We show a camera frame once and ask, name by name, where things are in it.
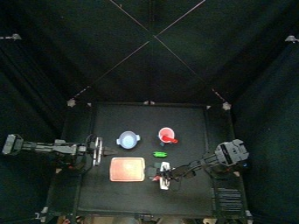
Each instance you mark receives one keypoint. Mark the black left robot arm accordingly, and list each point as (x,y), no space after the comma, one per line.
(43,147)

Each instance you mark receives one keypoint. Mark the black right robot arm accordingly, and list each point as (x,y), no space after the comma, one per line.
(224,154)

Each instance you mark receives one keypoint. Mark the green toy sushi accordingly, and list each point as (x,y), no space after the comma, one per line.
(161,154)

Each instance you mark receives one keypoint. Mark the square orange plate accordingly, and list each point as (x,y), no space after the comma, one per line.
(128,169)

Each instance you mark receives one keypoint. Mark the blue toy pot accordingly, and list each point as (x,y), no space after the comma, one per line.
(129,140)

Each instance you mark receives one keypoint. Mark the red toy cup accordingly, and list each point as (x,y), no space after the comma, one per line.
(168,135)

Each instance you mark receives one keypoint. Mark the grey frame corner bracket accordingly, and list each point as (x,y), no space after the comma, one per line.
(15,37)
(149,102)
(226,106)
(71,102)
(292,38)

